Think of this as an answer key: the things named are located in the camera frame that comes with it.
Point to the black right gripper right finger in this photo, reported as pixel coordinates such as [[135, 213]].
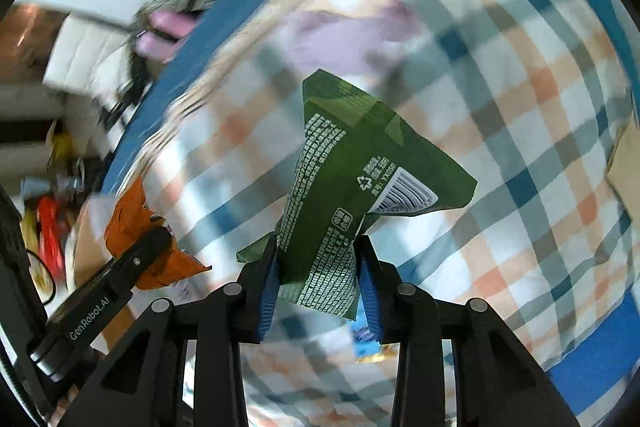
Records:
[[403, 313]]

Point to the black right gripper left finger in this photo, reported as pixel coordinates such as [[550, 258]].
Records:
[[238, 312]]

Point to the orange snack packet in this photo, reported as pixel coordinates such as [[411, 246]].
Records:
[[131, 220]]

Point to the green snack packet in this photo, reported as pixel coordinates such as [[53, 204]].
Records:
[[360, 161]]

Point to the purple knitted sock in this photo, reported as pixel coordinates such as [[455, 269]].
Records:
[[371, 45]]

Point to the blue snack packet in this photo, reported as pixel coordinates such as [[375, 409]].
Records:
[[366, 348]]

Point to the red plastic bag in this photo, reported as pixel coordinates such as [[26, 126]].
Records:
[[52, 229]]

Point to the brown cardboard box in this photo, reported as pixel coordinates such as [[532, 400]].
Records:
[[623, 170]]

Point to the white leather chair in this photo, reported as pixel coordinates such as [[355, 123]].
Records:
[[89, 57]]

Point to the pink suitcase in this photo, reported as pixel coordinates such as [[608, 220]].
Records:
[[163, 34]]

